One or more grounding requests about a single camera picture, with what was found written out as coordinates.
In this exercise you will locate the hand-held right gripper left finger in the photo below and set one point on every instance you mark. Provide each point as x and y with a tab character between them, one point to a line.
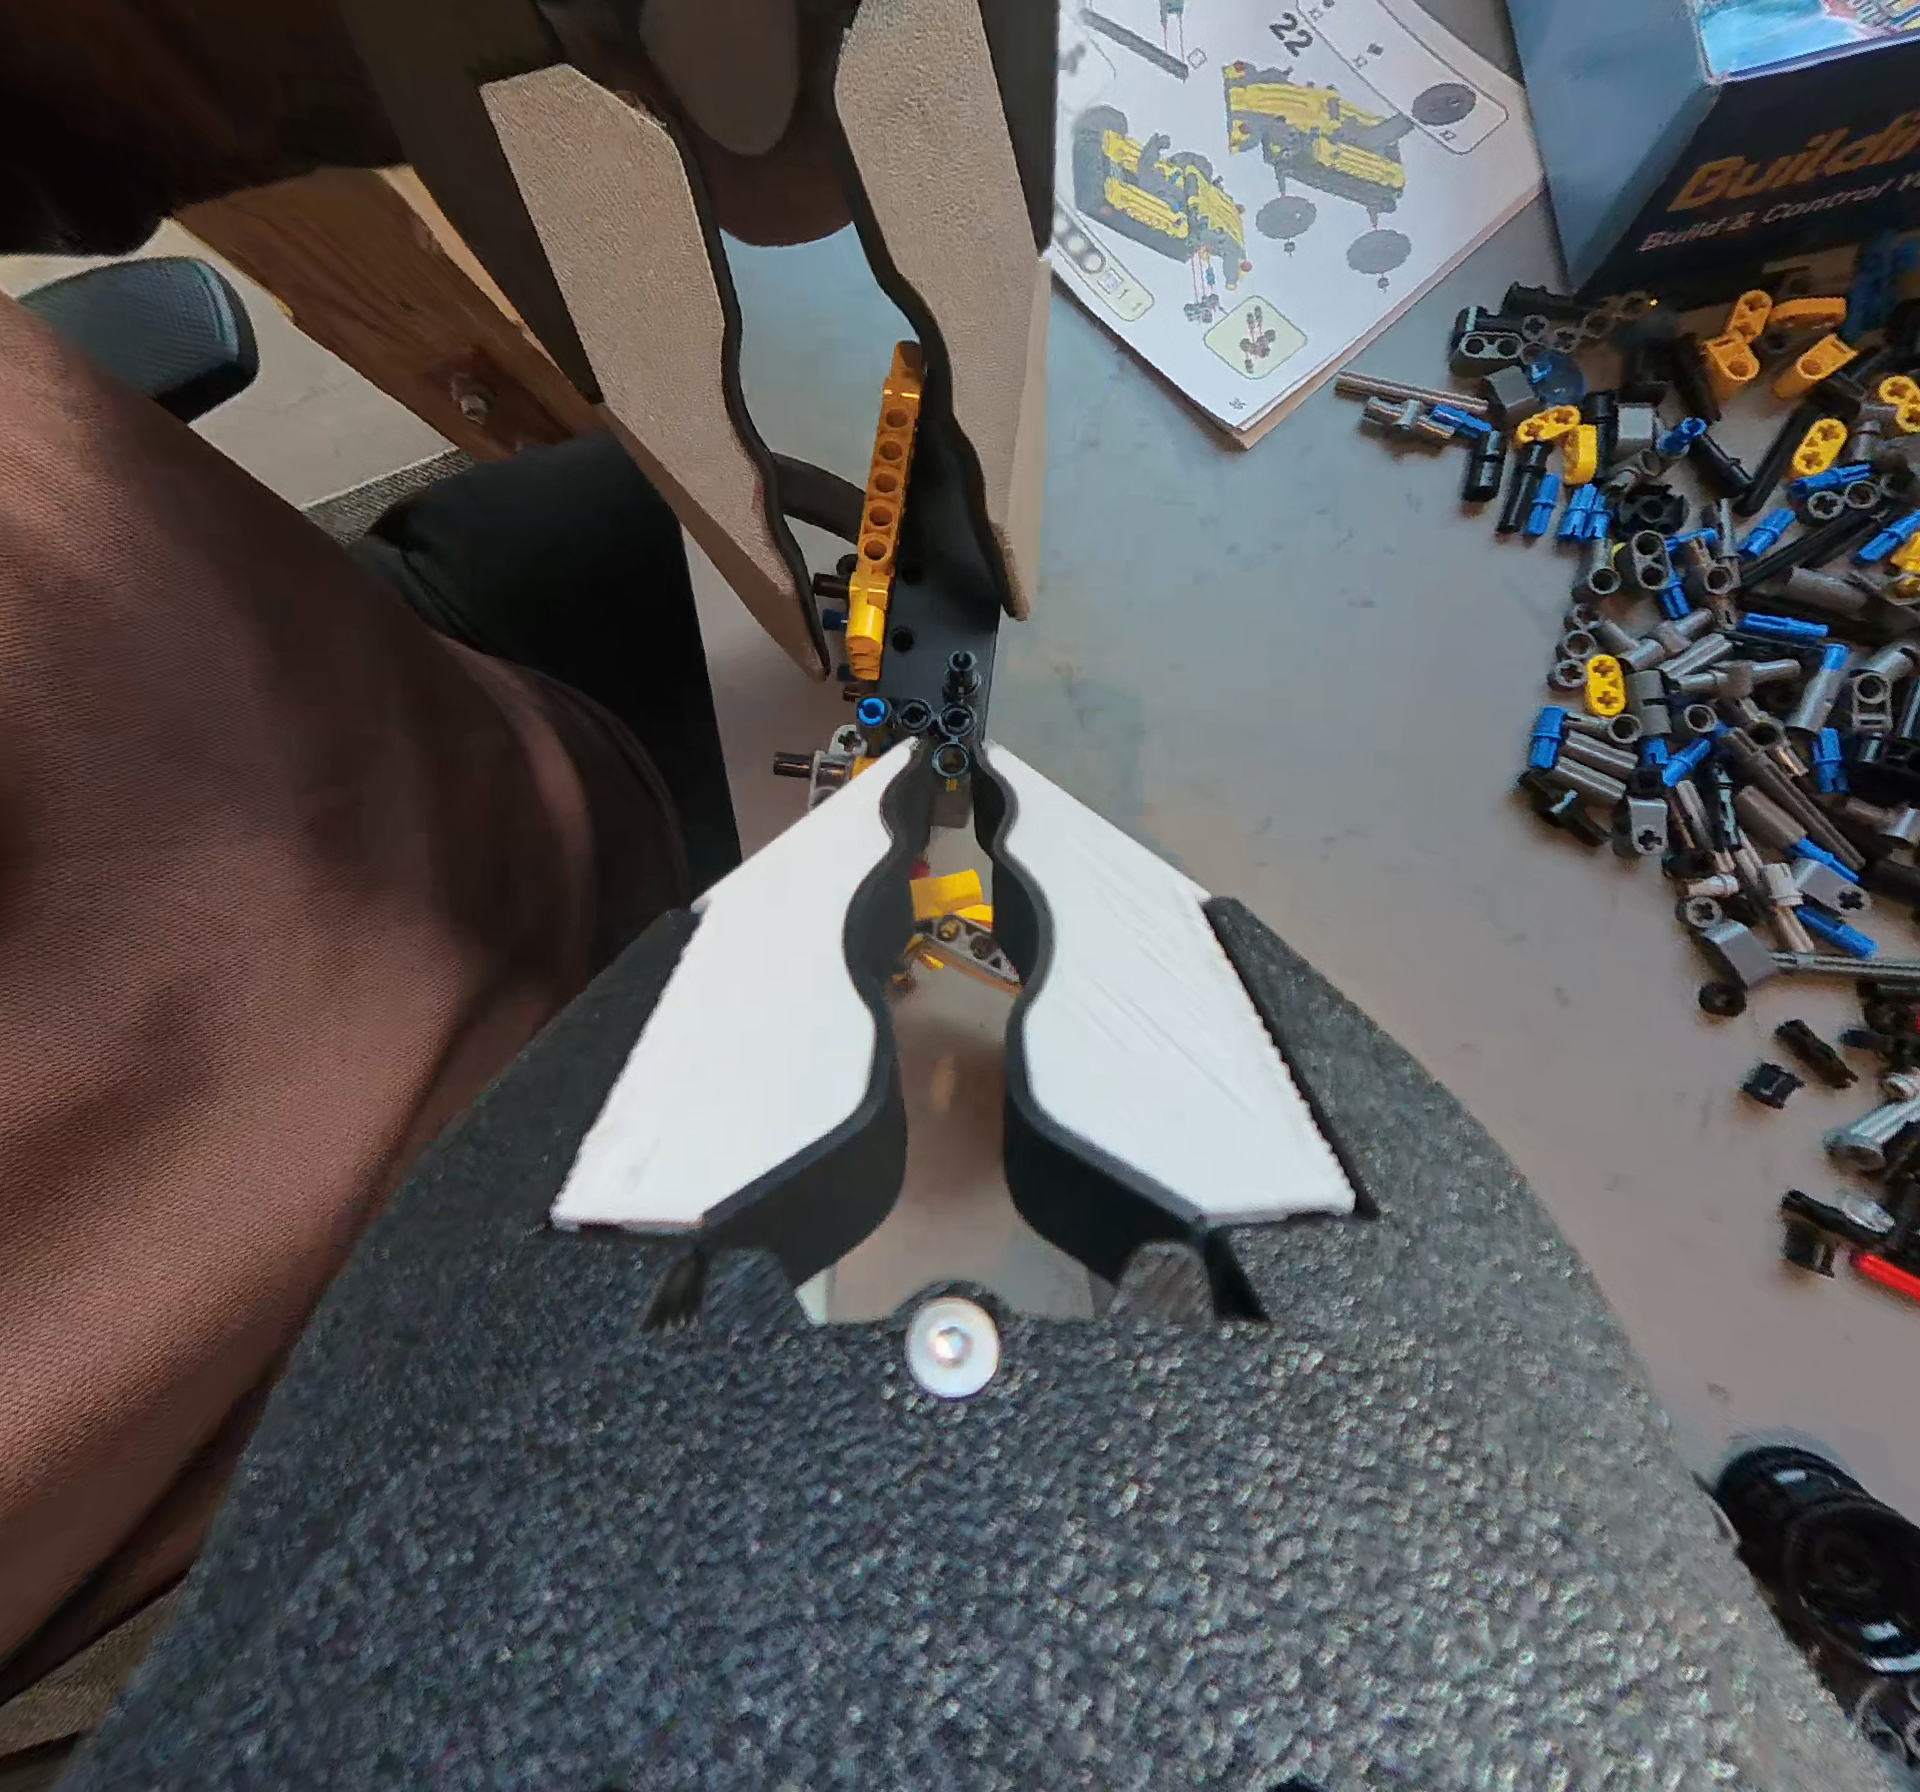
721	1058

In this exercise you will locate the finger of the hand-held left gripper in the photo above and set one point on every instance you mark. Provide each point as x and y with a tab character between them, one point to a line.
946	172
630	292

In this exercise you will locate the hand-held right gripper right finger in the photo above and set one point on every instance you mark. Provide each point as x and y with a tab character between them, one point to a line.
1185	1058

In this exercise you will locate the yellow black brick vehicle model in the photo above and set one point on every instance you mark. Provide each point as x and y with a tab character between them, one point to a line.
887	533

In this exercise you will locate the black connector with blue pin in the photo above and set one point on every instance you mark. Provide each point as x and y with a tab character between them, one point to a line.
948	729

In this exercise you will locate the grey desk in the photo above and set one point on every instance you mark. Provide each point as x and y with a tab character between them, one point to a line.
1321	772

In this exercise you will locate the wooden board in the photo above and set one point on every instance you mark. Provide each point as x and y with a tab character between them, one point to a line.
405	292

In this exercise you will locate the open instruction booklet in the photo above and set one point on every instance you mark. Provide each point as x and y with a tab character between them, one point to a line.
1274	97

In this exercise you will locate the person's brown sweater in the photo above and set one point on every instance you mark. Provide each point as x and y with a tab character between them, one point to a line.
227	922

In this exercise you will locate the pile of black red pins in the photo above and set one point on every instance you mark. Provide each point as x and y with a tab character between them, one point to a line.
1847	1192

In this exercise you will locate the blue cardboard kit box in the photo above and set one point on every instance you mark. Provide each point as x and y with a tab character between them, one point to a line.
1622	97

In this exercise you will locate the pile of blue grey brick parts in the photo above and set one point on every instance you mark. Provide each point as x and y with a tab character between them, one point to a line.
1725	621

